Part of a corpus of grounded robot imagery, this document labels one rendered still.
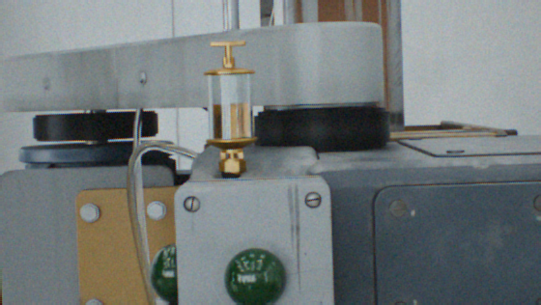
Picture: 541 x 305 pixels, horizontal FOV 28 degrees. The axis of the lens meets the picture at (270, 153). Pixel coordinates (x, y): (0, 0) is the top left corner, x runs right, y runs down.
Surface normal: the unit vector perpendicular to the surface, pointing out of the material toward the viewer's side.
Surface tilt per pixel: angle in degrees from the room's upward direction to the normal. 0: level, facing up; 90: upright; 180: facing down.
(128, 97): 90
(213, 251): 90
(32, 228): 90
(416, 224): 90
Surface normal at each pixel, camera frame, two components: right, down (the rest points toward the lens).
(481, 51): 0.00, 0.05
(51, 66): -0.78, 0.06
